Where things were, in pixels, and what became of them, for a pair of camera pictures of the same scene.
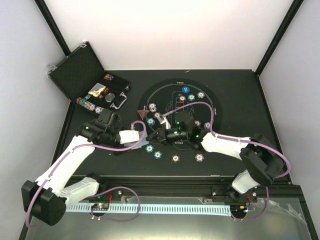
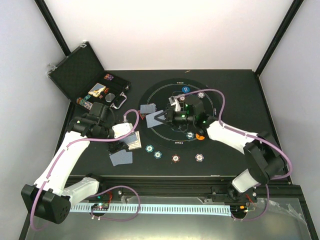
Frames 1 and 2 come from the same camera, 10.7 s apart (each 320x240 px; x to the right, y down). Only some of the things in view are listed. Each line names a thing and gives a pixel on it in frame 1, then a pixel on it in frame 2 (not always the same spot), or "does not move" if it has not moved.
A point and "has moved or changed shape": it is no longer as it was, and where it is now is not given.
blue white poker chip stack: x=199 y=157 does not move
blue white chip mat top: x=200 y=95 does not move
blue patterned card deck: x=144 y=141 has moved or changed shape
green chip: x=157 y=154 does not move
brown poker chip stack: x=175 y=158 does not move
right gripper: x=162 y=136 -> x=170 y=113
